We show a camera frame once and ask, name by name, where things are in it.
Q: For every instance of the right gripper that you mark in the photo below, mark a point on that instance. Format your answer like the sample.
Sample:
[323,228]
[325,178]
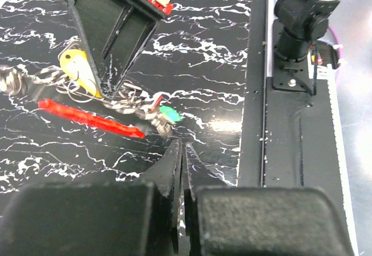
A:
[113,33]

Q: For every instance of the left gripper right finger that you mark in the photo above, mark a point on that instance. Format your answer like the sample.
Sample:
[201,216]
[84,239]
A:
[224,220]

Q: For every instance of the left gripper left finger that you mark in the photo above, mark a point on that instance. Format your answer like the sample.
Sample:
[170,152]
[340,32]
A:
[100,218]

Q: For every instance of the yellow key tag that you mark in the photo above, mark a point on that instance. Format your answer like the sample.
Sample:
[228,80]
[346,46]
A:
[75,64]

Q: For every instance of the metal key holder red handle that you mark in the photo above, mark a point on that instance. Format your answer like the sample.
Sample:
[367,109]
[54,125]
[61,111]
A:
[130,102]

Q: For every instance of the green key tag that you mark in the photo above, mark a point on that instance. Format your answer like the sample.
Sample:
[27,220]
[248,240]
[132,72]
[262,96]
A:
[170,113]

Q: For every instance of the red key tag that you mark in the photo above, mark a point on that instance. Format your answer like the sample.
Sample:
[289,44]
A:
[156,103]

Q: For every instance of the black base bar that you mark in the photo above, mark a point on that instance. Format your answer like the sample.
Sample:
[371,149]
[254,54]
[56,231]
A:
[288,137]

